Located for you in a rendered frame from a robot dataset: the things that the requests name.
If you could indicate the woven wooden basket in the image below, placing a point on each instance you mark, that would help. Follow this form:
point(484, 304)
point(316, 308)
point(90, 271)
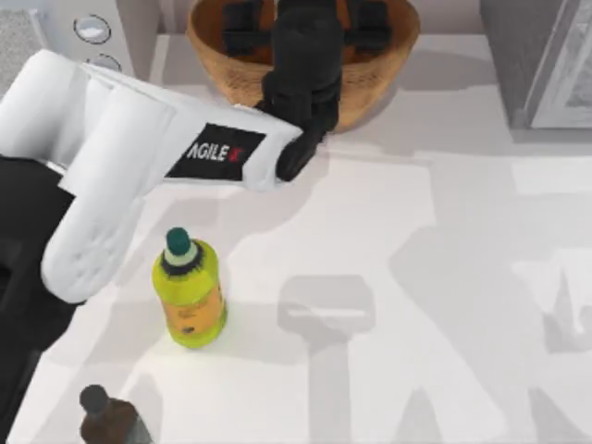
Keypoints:
point(370, 88)

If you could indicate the round microwave knob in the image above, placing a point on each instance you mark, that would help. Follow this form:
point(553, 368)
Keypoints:
point(92, 26)
point(108, 62)

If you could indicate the grey cabinet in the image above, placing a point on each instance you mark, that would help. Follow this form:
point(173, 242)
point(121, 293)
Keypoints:
point(513, 65)

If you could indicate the pale microwave oven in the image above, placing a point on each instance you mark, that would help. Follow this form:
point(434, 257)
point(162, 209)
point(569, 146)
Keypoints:
point(55, 28)

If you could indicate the pale cabinet door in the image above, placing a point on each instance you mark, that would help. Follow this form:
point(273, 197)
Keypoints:
point(566, 65)

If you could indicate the yellow-green bottle with green cap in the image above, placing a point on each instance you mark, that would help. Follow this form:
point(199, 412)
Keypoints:
point(194, 296)

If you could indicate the brown bottle with dark cap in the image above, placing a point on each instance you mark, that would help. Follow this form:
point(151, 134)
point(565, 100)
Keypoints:
point(111, 423)

